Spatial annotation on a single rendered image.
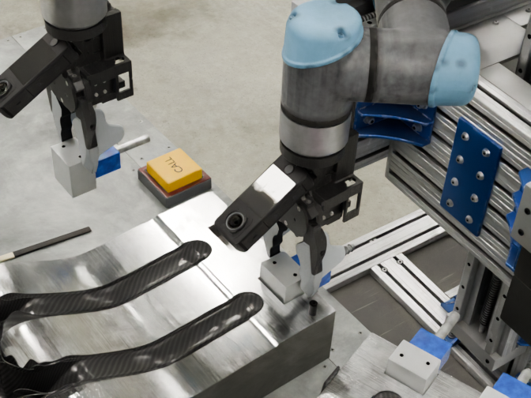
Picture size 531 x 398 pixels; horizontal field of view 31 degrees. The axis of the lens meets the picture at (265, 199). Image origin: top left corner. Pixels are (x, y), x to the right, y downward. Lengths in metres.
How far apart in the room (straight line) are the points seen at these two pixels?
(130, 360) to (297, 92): 0.36
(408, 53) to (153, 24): 2.40
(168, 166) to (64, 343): 0.42
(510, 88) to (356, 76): 0.53
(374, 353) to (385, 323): 0.89
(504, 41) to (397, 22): 0.56
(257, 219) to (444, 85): 0.24
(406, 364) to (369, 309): 0.95
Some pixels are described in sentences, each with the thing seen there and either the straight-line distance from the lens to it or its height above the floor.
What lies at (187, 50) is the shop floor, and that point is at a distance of 3.15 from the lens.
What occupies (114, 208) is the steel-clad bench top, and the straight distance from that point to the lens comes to 1.39.
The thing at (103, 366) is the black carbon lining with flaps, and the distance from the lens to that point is 1.06.
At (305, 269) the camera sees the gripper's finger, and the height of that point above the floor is 0.95.
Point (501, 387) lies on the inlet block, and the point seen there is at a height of 0.87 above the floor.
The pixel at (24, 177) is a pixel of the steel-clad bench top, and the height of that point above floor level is 0.80.
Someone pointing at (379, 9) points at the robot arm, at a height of 1.21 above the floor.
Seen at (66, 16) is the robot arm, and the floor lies 1.17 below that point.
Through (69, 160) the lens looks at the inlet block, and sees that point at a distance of 1.23.
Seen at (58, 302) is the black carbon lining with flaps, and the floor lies 0.91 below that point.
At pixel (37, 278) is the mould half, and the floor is 0.91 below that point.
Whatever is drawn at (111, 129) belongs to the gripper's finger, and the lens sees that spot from 1.20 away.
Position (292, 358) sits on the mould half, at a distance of 1.14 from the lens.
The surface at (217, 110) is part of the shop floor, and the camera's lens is 2.89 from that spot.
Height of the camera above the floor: 1.74
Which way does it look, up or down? 42 degrees down
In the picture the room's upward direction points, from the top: 3 degrees clockwise
